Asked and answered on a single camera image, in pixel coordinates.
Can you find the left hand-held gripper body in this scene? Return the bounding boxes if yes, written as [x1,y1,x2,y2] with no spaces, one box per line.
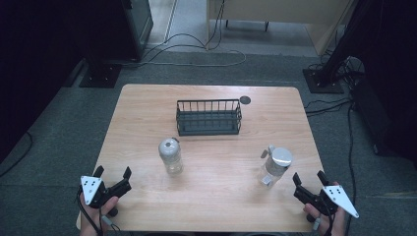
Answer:
[80,175,133,209]

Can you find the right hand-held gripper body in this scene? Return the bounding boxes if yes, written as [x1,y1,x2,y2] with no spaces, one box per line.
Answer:
[293,184,360,219]

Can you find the clear bottle white lid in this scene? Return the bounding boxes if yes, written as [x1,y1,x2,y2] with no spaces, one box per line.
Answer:
[258,144,294,189]

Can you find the clear bottle grey cap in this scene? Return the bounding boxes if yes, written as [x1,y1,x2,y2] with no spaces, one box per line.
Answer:
[157,137,184,176]

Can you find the dark wire basket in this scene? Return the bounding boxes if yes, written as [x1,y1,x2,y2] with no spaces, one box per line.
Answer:
[175,98,243,137]

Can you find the person's right hand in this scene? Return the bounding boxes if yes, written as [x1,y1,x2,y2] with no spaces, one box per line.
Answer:
[302,202,347,236]

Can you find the person's left hand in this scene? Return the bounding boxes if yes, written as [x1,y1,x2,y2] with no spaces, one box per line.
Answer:
[79,195,120,236]

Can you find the black equipment box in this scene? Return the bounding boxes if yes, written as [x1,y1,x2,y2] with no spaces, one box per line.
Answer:
[351,80,417,161]

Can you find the black stand base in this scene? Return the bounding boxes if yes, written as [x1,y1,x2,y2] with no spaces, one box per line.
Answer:
[302,66,345,95]
[79,61,123,89]

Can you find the dark curtain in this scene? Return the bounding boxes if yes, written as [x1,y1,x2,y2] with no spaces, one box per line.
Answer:
[0,0,132,161]
[319,0,417,99]

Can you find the dark glass-sided cabinet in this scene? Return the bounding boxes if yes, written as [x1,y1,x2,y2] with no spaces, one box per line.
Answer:
[120,0,154,63]

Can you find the beige wooden desk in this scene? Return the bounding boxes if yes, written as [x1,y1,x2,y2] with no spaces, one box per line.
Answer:
[206,0,358,56]

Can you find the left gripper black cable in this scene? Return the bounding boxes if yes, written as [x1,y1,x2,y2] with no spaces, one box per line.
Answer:
[76,186,103,236]

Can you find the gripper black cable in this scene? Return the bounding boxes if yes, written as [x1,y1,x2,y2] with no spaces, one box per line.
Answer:
[76,186,103,236]
[343,103,359,236]

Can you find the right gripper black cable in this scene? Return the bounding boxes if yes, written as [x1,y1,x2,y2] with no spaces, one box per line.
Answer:
[343,103,359,236]

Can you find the black cable bundle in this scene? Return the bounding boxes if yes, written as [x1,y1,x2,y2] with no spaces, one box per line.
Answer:
[304,97,354,118]

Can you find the thin black floor cable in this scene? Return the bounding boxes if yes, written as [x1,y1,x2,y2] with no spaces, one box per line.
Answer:
[0,131,34,179]

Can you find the grey floor cable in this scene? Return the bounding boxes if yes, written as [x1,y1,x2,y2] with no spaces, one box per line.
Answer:
[123,48,248,69]

